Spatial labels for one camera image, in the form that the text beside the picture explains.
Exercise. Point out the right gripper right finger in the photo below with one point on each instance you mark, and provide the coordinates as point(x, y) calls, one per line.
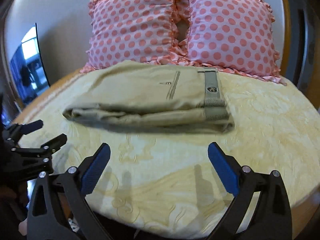
point(260, 207)

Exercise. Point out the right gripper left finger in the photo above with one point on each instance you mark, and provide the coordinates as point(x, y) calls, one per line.
point(46, 218)

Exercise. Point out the beige khaki pants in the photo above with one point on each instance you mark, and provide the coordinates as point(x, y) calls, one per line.
point(145, 97)

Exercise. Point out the black flat-screen television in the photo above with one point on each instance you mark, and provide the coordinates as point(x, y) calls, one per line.
point(27, 69)

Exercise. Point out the yellow patterned bed cover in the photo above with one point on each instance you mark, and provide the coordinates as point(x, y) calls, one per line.
point(165, 183)

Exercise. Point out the left pink polka-dot pillow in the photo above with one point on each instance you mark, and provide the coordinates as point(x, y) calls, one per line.
point(144, 31)

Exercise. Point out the pink polka-dot pillow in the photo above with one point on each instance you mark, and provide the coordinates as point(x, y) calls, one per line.
point(234, 36)
point(144, 31)

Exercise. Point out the right pink polka-dot pillow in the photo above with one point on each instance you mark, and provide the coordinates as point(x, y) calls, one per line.
point(234, 36)

